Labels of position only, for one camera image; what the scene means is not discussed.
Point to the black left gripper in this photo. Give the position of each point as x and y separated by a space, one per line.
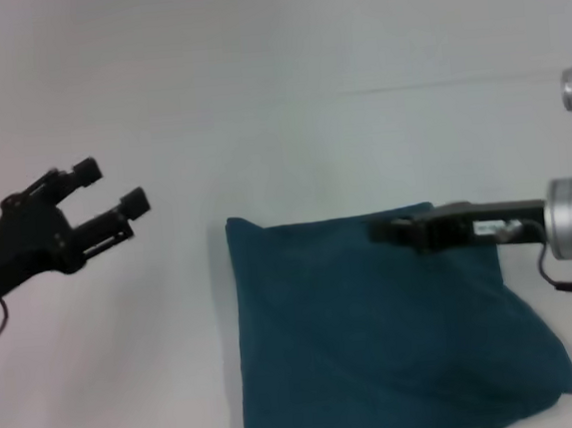
18 247

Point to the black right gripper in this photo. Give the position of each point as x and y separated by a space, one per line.
506 210

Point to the teal blue shirt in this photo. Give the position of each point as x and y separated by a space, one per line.
367 342

